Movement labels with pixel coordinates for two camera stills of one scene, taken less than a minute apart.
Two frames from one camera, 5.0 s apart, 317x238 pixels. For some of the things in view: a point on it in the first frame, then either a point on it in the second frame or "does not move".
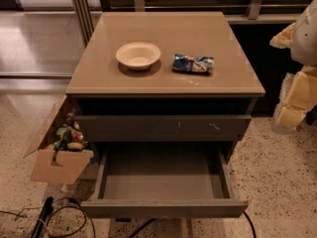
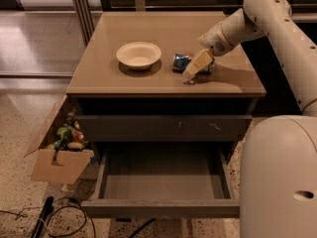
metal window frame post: (82, 9) does not move
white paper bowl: (139, 56) does not move
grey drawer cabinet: (163, 97) does not move
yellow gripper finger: (298, 97) to (214, 40)
